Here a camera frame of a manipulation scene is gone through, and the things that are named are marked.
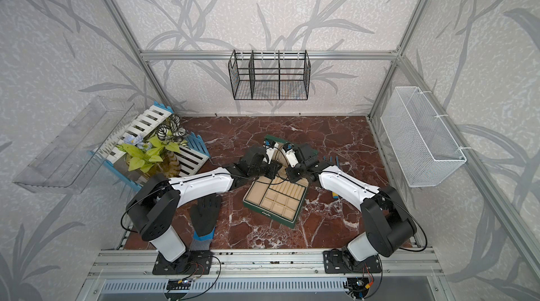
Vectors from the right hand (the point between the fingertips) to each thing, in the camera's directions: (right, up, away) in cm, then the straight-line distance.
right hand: (289, 167), depth 89 cm
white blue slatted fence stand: (-56, +18, -8) cm, 60 cm away
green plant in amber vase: (-48, +7, -14) cm, 50 cm away
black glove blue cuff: (-34, -18, -5) cm, 39 cm away
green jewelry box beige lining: (-4, -12, -4) cm, 14 cm away
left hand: (-3, +2, -2) cm, 4 cm away
